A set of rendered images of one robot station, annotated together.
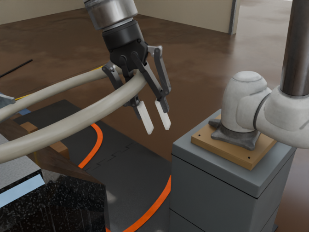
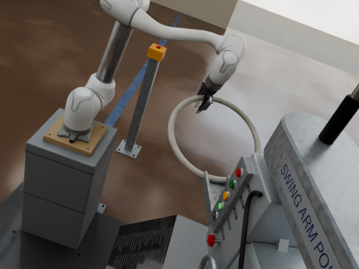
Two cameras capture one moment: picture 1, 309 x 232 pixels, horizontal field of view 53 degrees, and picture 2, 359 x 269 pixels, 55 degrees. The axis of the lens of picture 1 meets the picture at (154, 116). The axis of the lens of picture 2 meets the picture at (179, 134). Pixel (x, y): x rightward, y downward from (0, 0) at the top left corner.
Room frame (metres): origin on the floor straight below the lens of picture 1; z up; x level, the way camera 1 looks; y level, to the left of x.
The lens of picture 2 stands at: (1.71, 1.16, 2.14)
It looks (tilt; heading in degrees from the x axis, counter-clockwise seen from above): 35 degrees down; 227
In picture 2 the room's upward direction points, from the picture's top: 21 degrees clockwise
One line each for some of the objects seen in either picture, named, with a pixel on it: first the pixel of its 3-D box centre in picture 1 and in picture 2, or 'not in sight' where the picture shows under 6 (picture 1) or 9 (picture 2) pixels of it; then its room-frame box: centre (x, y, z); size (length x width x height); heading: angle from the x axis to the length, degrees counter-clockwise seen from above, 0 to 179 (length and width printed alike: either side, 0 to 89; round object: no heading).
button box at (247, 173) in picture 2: not in sight; (230, 196); (0.99, 0.71, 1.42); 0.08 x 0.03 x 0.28; 63
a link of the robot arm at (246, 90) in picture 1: (245, 100); (81, 106); (1.07, -0.36, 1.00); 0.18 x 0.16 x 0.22; 41
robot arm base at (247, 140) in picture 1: (234, 126); (76, 128); (1.09, -0.34, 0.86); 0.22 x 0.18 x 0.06; 59
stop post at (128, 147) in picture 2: not in sight; (141, 103); (0.27, -0.97, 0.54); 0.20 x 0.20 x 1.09; 46
